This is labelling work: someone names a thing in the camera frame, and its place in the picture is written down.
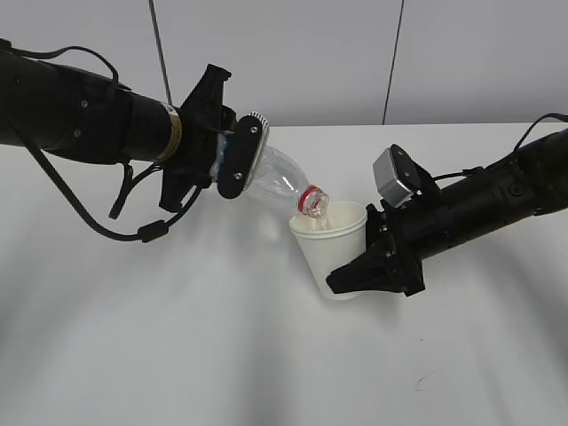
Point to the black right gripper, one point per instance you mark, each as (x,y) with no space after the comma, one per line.
(393,260)

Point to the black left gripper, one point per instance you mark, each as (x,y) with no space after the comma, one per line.
(203,117)

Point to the white paper cup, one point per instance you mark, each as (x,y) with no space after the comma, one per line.
(327,250)

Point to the clear plastic water bottle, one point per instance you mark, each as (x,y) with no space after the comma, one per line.
(281,185)

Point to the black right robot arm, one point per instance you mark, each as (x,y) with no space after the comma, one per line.
(531,181)

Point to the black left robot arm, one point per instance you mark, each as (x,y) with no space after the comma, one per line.
(85,117)

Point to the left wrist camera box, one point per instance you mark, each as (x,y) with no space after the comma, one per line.
(241,154)

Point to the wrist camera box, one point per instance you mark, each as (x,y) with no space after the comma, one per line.
(398,177)
(241,154)

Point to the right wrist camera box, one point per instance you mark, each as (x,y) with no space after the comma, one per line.
(398,177)

